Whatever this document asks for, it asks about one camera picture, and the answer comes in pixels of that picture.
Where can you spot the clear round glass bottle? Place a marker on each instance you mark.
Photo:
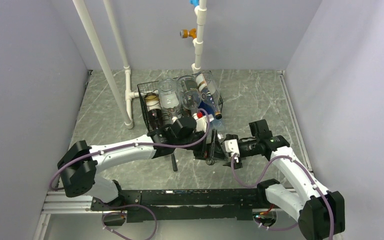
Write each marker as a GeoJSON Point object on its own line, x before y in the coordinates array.
{"type": "Point", "coordinates": [169, 98]}

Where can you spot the slanted white pipe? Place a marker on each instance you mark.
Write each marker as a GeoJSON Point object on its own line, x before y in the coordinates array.
{"type": "Point", "coordinates": [92, 35]}

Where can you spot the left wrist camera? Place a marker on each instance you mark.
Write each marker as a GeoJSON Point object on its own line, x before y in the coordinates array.
{"type": "Point", "coordinates": [201, 122]}

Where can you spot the black handled tool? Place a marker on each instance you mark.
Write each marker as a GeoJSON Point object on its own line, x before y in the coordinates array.
{"type": "Point", "coordinates": [174, 163]}

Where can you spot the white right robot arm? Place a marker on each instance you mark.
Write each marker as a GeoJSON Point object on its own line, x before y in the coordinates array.
{"type": "Point", "coordinates": [319, 213]}

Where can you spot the clear bottle black cap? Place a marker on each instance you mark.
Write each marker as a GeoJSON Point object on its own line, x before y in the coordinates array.
{"type": "Point", "coordinates": [209, 92]}

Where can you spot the dark bottle gold foil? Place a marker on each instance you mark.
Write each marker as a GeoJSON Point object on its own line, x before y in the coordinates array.
{"type": "Point", "coordinates": [154, 110]}

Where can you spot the blue valve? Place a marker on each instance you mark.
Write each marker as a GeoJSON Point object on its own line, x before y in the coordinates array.
{"type": "Point", "coordinates": [195, 3]}

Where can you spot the blue glass bottle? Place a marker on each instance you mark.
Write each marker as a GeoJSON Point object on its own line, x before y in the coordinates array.
{"type": "Point", "coordinates": [217, 124]}

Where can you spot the white pipe with tee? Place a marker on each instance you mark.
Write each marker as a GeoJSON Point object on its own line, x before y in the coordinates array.
{"type": "Point", "coordinates": [129, 94]}

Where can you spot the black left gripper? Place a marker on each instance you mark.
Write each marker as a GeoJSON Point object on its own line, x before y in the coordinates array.
{"type": "Point", "coordinates": [200, 154]}

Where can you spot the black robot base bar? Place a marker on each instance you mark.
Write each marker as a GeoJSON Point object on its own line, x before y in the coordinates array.
{"type": "Point", "coordinates": [187, 204]}

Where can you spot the black wire wine rack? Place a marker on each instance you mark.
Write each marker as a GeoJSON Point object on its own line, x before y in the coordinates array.
{"type": "Point", "coordinates": [151, 87]}

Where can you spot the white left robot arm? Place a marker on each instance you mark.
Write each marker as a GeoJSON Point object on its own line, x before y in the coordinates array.
{"type": "Point", "coordinates": [79, 168]}

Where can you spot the clear bottle black gold label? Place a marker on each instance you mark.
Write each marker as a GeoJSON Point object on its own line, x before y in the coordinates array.
{"type": "Point", "coordinates": [210, 150]}

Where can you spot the aluminium frame rail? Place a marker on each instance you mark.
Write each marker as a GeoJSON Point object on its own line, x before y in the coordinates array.
{"type": "Point", "coordinates": [58, 203]}

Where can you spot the orange valve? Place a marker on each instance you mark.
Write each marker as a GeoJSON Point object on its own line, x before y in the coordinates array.
{"type": "Point", "coordinates": [192, 33]}

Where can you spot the white pipe with valves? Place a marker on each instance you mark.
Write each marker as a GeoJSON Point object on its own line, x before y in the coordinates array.
{"type": "Point", "coordinates": [201, 17]}

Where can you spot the clear bottle silver cap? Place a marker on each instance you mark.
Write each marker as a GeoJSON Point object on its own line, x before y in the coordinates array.
{"type": "Point", "coordinates": [189, 93]}

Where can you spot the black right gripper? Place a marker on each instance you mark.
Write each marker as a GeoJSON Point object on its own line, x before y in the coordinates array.
{"type": "Point", "coordinates": [237, 163]}

